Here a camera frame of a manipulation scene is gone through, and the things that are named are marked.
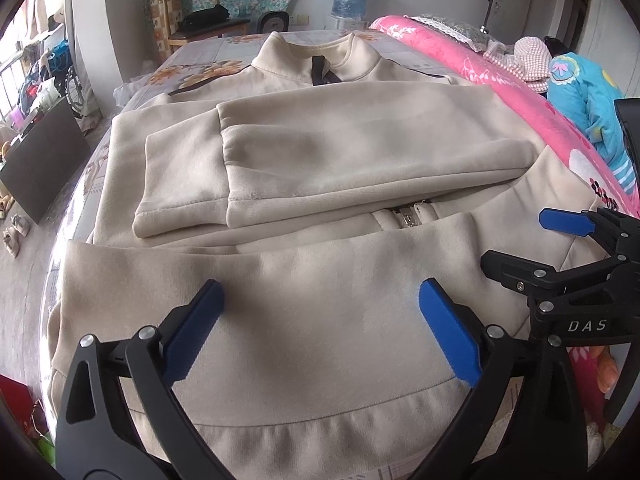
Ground beige zip jacket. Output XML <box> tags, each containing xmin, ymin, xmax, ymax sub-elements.
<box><xmin>46</xmin><ymin>30</ymin><xmax>618</xmax><ymax>480</ymax></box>

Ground black clothes on chair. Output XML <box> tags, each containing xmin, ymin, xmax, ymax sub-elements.
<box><xmin>179</xmin><ymin>4</ymin><xmax>230</xmax><ymax>30</ymax></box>

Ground pink floral blanket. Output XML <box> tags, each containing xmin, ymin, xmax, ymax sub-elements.
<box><xmin>371</xmin><ymin>15</ymin><xmax>639</xmax><ymax>217</ymax></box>

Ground red gift bag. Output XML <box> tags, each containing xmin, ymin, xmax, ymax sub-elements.
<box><xmin>0</xmin><ymin>375</ymin><xmax>35</xmax><ymax>434</ymax></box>

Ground person in blue pajamas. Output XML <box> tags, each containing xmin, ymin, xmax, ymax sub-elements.
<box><xmin>544</xmin><ymin>36</ymin><xmax>637</xmax><ymax>195</ymax></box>

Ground pink checkered cloth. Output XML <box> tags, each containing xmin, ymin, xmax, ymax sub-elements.
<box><xmin>483</xmin><ymin>36</ymin><xmax>551</xmax><ymax>94</ymax></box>

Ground white shoe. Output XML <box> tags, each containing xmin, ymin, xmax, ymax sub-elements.
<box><xmin>11</xmin><ymin>214</ymin><xmax>30</xmax><ymax>237</ymax></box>
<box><xmin>2</xmin><ymin>226</ymin><xmax>21</xmax><ymax>258</ymax></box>

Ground floral pillow with lace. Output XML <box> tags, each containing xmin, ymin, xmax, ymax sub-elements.
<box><xmin>411</xmin><ymin>14</ymin><xmax>490</xmax><ymax>52</ymax></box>

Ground dark grey cabinet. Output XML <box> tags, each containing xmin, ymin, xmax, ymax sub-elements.
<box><xmin>1</xmin><ymin>100</ymin><xmax>91</xmax><ymax>223</ymax></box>

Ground white water dispenser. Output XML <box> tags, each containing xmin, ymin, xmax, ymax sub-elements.
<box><xmin>324</xmin><ymin>14</ymin><xmax>369</xmax><ymax>32</ymax></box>

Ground black round fan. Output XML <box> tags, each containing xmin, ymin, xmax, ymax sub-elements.
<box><xmin>256</xmin><ymin>11</ymin><xmax>290</xmax><ymax>34</ymax></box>

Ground plaid bed sheet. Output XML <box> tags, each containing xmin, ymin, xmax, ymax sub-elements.
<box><xmin>39</xmin><ymin>28</ymin><xmax>526</xmax><ymax>480</ymax></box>

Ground wooden chair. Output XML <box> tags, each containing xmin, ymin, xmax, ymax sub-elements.
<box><xmin>150</xmin><ymin>0</ymin><xmax>250</xmax><ymax>61</ymax></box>

